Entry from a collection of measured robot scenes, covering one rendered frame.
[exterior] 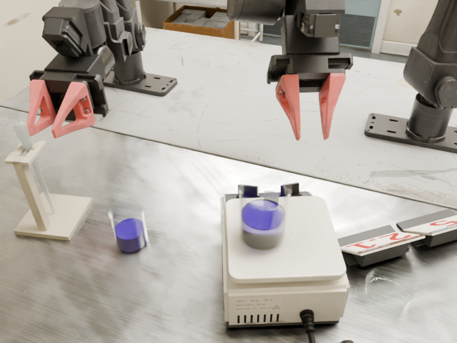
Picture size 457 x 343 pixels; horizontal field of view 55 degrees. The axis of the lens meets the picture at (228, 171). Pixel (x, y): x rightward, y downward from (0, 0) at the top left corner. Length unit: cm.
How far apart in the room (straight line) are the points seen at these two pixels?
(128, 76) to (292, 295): 63
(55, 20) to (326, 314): 49
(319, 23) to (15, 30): 178
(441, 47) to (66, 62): 55
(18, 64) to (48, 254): 162
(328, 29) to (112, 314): 40
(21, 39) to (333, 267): 190
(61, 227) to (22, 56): 161
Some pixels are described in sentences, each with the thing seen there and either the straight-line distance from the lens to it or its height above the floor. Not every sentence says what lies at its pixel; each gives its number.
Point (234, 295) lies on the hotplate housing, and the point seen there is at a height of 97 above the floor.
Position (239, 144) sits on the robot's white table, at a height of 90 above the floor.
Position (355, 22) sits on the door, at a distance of 348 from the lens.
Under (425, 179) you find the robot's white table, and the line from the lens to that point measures 76.
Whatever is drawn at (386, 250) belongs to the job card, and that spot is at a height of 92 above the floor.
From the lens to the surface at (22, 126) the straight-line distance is 58.
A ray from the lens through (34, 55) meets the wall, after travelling 225.
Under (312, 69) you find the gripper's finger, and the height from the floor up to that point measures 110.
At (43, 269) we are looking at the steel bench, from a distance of 62.
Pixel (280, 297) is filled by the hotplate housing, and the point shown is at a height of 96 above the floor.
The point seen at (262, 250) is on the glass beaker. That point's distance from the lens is 46.
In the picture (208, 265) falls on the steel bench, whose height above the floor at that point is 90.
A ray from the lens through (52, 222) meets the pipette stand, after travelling 67.
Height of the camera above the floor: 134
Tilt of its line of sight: 38 degrees down
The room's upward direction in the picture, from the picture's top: 1 degrees counter-clockwise
